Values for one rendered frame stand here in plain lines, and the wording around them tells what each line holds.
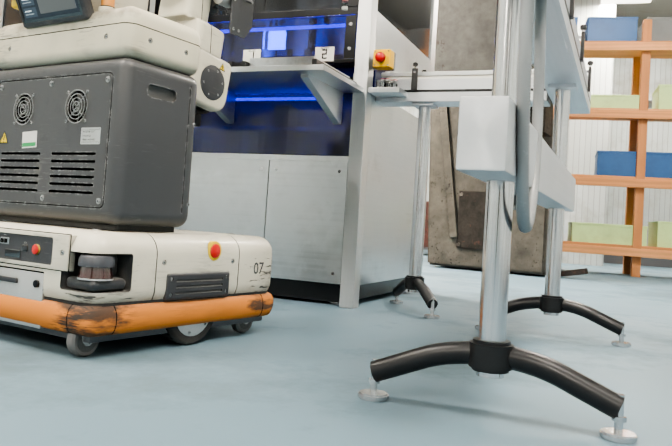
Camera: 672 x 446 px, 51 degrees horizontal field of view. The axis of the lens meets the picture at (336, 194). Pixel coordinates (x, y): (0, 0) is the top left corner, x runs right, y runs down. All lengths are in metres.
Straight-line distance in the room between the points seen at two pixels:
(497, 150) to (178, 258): 0.92
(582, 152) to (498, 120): 8.61
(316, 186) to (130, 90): 1.31
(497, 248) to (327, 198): 1.61
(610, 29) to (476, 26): 1.97
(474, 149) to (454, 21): 5.05
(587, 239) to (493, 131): 6.25
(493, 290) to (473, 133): 0.31
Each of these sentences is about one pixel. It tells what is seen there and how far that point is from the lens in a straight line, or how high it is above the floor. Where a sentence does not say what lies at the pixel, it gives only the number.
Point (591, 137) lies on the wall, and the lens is 9.76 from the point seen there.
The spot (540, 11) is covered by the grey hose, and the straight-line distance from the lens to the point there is 1.57.
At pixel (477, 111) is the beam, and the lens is 1.14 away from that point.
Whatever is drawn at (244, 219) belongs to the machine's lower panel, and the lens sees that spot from 3.00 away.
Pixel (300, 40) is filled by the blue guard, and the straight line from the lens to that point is 3.00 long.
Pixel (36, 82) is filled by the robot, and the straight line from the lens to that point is 1.97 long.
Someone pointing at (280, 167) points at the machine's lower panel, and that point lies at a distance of 2.94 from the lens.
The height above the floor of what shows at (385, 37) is 1.13.
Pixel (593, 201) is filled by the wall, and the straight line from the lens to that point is 9.69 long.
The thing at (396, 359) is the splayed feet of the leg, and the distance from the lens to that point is 1.37.
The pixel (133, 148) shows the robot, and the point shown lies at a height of 0.48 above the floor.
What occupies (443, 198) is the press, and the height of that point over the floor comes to 0.61.
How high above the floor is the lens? 0.33
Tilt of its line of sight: 2 degrees up
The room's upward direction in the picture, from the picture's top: 4 degrees clockwise
